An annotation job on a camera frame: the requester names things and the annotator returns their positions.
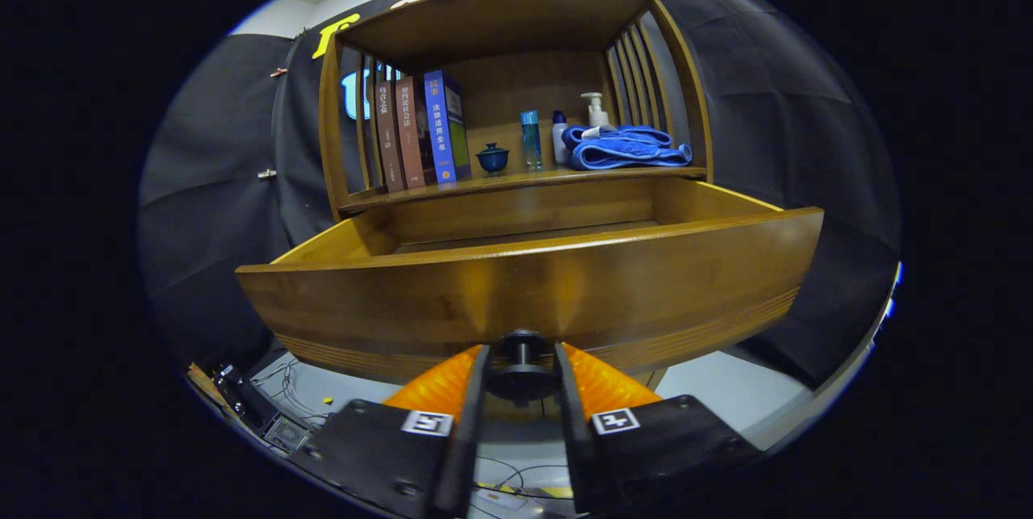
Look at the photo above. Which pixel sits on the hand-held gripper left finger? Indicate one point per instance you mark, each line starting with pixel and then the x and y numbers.
pixel 379 446

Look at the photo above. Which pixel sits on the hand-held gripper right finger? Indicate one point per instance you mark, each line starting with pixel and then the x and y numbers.
pixel 662 446

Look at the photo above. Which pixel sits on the wooden drawer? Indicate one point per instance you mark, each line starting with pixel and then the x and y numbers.
pixel 524 293

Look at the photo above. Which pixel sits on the wooden countertop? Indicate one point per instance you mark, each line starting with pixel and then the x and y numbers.
pixel 516 177

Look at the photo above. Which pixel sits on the wooden cabinet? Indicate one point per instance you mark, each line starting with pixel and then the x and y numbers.
pixel 500 18

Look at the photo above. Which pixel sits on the yellow floor tape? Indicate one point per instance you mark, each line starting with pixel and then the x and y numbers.
pixel 557 491

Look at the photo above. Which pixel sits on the black electronic box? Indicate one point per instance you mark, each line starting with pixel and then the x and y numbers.
pixel 242 398

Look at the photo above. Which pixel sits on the blue folded towel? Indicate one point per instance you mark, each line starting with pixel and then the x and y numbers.
pixel 629 149

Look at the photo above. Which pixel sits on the brown book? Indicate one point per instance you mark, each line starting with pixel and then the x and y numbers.
pixel 409 136
pixel 390 140

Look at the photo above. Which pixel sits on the blue lidded teacup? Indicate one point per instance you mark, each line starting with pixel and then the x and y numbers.
pixel 492 159

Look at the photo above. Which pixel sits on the white bottle blue cap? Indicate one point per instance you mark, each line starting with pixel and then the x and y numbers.
pixel 560 144

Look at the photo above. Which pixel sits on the blue book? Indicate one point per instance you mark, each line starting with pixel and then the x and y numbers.
pixel 440 131

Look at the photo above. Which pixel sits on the clear blue bottle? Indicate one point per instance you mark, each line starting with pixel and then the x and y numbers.
pixel 531 140

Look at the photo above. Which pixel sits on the black backdrop cloth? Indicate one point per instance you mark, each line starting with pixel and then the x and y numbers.
pixel 807 140

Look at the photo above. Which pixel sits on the white pump bottle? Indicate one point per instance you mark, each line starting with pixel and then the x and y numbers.
pixel 596 111

